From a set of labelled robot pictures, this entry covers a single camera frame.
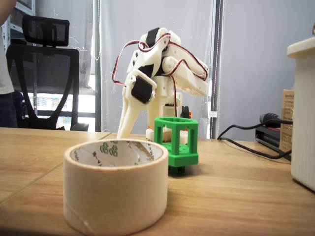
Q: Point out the person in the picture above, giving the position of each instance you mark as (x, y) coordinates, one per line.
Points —
(5, 73)

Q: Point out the black mesh office chair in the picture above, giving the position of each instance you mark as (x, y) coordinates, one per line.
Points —
(44, 50)

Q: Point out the black power strip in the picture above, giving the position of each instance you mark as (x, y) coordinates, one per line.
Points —
(267, 137)

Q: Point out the grey window frame post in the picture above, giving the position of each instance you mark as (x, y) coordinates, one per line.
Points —
(97, 73)
(216, 73)

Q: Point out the beige masking tape roll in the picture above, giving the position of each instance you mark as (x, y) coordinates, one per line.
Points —
(115, 191)

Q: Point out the green hexagonal printed component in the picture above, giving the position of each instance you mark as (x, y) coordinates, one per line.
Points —
(184, 157)

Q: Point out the metal storage shelf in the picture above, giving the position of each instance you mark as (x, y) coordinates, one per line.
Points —
(24, 7)

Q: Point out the white ribbed container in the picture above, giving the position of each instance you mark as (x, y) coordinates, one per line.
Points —
(305, 123)

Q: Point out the brown cardboard box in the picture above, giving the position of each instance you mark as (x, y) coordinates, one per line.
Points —
(286, 110)

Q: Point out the orange and black table clamp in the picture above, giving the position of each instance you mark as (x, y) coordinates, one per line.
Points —
(185, 113)

